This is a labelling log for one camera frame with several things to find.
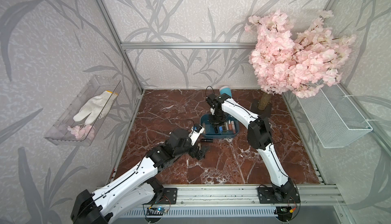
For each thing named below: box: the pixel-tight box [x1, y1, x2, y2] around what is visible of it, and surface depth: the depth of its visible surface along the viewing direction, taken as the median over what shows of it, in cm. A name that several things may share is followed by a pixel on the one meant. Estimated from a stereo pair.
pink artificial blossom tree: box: [244, 9, 357, 99], surface depth 66 cm
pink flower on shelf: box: [66, 124, 96, 140], surface depth 60 cm
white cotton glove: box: [73, 90, 119, 125], surface depth 68 cm
